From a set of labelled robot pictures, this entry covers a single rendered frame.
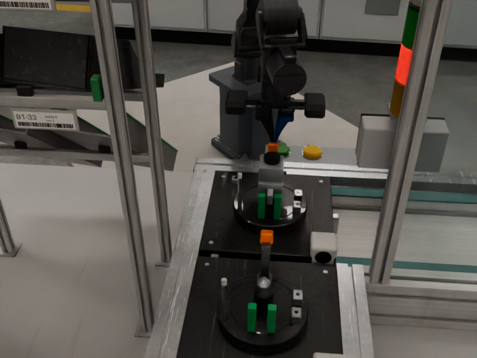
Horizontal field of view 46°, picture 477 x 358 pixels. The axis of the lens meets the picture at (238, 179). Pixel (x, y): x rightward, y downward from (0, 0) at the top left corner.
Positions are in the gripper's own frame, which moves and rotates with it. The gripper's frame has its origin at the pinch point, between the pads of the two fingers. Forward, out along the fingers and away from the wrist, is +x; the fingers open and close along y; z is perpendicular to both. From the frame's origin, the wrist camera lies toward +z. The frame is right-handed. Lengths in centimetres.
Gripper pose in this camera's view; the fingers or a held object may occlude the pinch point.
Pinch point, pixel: (274, 127)
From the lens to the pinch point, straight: 110.2
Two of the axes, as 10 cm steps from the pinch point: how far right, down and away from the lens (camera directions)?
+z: 0.9, -5.9, 8.0
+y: -10.0, -0.5, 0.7
